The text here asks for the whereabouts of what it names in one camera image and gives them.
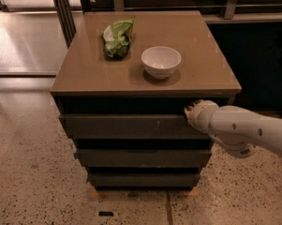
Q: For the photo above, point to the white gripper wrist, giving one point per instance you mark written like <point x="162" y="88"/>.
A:
<point x="197" y="114"/>

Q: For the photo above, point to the grey top drawer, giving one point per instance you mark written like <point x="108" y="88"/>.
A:
<point x="145" y="126"/>

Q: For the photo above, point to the grey drawer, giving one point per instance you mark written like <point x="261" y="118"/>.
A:
<point x="174" y="180"/>
<point x="143" y="158"/>
<point x="145" y="126"/>

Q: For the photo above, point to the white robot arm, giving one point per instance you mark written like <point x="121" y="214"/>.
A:
<point x="238" y="131"/>

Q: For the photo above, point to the brown drawer cabinet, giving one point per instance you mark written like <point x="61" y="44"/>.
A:
<point x="88" y="83"/>

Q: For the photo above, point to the grey middle drawer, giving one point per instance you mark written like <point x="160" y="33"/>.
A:
<point x="143" y="158"/>

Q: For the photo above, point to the grey bottom drawer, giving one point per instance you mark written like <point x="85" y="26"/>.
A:
<point x="174" y="180"/>

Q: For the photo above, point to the white ceramic bowl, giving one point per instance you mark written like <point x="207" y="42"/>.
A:
<point x="160" y="61"/>

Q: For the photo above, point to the green chip bag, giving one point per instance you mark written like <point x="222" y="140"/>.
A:
<point x="117" y="38"/>

